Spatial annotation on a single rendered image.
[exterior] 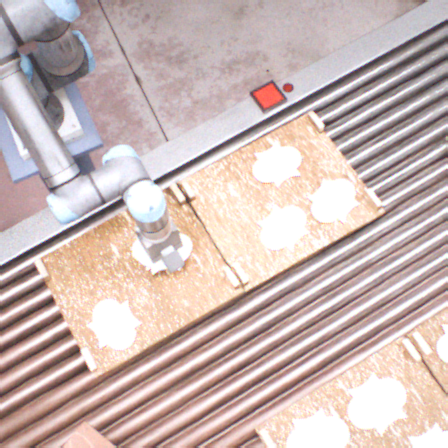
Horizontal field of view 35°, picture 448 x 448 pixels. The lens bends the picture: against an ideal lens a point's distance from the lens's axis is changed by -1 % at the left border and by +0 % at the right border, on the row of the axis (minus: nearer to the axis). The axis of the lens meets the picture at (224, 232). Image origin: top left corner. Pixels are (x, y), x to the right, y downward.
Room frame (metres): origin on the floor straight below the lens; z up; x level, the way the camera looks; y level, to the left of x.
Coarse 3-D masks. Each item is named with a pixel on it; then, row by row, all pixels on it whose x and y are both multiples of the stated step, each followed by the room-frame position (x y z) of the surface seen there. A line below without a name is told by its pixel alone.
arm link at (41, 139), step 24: (0, 24) 0.97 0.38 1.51; (0, 48) 0.94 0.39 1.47; (0, 72) 0.90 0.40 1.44; (0, 96) 0.88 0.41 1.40; (24, 96) 0.87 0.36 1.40; (24, 120) 0.83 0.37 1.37; (48, 120) 0.84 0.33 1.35; (24, 144) 0.80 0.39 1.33; (48, 144) 0.79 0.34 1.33; (48, 168) 0.75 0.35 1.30; (72, 168) 0.76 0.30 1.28; (72, 192) 0.71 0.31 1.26; (96, 192) 0.71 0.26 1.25; (72, 216) 0.67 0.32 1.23
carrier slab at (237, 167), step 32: (288, 128) 0.99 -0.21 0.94; (224, 160) 0.92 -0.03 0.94; (256, 160) 0.90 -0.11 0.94; (320, 160) 0.88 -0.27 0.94; (224, 192) 0.82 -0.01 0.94; (256, 192) 0.81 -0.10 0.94; (288, 192) 0.80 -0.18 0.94; (224, 224) 0.73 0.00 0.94; (256, 224) 0.72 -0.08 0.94; (320, 224) 0.70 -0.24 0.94; (352, 224) 0.68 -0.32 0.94; (224, 256) 0.65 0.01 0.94; (256, 256) 0.63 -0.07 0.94; (288, 256) 0.62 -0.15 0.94
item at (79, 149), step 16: (80, 96) 1.23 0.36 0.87; (0, 112) 1.21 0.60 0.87; (80, 112) 1.17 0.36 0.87; (0, 128) 1.16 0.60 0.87; (0, 144) 1.10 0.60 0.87; (16, 144) 1.10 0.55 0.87; (80, 144) 1.07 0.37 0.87; (96, 144) 1.06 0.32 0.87; (16, 160) 1.04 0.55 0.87; (32, 160) 1.04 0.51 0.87; (80, 160) 1.10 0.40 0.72; (16, 176) 0.99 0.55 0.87; (32, 176) 1.00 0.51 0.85
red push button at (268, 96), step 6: (270, 84) 1.14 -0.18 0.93; (258, 90) 1.12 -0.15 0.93; (264, 90) 1.12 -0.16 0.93; (270, 90) 1.12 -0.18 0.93; (276, 90) 1.12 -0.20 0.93; (258, 96) 1.10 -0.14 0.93; (264, 96) 1.10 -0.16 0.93; (270, 96) 1.10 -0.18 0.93; (276, 96) 1.10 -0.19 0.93; (264, 102) 1.08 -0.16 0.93; (270, 102) 1.08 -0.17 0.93; (276, 102) 1.08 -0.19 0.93
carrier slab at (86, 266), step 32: (128, 224) 0.77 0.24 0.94; (192, 224) 0.75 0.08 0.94; (64, 256) 0.71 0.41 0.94; (96, 256) 0.69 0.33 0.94; (128, 256) 0.68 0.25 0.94; (192, 256) 0.66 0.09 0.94; (64, 288) 0.62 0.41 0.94; (96, 288) 0.61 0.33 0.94; (128, 288) 0.60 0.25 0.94; (160, 288) 0.59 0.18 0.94; (192, 288) 0.57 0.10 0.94; (224, 288) 0.56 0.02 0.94; (160, 320) 0.50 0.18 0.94; (192, 320) 0.49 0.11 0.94; (96, 352) 0.45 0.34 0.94; (128, 352) 0.44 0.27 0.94
